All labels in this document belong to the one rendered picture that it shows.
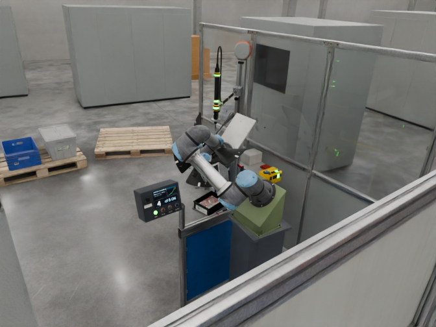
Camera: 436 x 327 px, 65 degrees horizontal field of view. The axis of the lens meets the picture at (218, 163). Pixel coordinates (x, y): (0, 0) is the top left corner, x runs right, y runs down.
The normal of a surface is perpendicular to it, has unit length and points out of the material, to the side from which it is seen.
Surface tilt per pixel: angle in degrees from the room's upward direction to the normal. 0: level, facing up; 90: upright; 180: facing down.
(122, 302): 0
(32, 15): 90
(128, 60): 90
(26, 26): 90
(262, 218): 44
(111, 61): 90
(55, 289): 0
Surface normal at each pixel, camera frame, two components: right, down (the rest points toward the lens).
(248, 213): -0.54, -0.48
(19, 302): 0.59, 0.37
